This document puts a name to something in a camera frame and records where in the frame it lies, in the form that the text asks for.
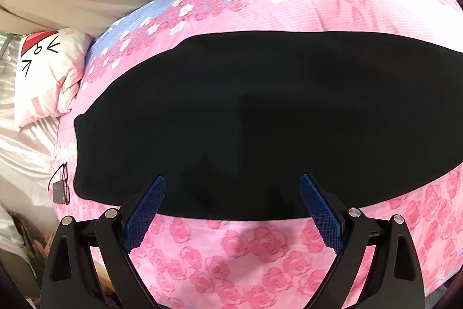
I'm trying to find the white cartoon face pillow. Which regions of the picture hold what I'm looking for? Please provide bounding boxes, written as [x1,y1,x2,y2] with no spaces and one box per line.
[14,28,93,130]

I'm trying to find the black pants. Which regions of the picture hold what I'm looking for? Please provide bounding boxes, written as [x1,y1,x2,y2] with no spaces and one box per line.
[74,31,462,220]

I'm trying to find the black eyeglasses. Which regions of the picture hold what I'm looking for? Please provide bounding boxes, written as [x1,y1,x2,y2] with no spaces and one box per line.
[47,162,70,205]

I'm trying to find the pink floral quilt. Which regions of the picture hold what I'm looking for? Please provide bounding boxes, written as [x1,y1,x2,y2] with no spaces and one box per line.
[56,0,462,308]

